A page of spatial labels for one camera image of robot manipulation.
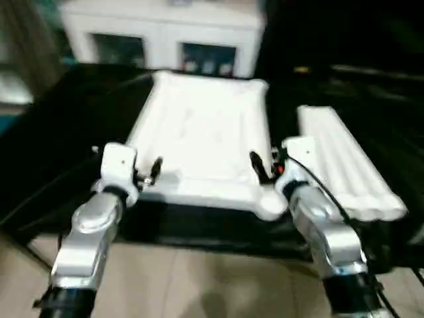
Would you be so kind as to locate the grey curtain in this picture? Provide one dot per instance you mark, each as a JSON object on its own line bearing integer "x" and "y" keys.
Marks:
{"x": 30, "y": 43}

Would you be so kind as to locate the black work mat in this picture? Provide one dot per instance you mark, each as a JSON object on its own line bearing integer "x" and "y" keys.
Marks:
{"x": 66, "y": 132}

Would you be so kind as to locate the white plastic table top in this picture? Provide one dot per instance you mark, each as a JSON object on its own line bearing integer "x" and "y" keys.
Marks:
{"x": 205, "y": 132}

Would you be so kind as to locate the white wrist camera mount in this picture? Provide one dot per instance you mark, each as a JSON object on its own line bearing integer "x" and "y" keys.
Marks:
{"x": 119, "y": 169}
{"x": 301, "y": 155}

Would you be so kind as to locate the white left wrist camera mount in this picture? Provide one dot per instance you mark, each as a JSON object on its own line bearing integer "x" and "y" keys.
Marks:
{"x": 119, "y": 169}

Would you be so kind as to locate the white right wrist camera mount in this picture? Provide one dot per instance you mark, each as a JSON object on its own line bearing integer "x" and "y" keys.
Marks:
{"x": 301, "y": 155}

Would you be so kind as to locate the white plastic table leg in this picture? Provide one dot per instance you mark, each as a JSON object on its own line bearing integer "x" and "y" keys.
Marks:
{"x": 353, "y": 145}
{"x": 308, "y": 122}
{"x": 330, "y": 145}
{"x": 342, "y": 145}

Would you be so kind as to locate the grey metal rod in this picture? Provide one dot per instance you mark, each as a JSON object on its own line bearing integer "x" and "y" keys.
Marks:
{"x": 377, "y": 71}

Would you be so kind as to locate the small yellow label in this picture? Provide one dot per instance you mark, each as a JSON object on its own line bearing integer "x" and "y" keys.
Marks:
{"x": 302, "y": 70}

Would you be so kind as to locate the white sideboard with glass doors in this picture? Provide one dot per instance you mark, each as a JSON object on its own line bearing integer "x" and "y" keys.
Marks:
{"x": 159, "y": 20}

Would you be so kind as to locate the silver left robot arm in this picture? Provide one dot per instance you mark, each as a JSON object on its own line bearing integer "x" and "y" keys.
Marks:
{"x": 86, "y": 232}

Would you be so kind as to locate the black backdrop cloth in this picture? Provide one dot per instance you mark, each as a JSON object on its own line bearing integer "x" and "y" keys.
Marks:
{"x": 348, "y": 30}

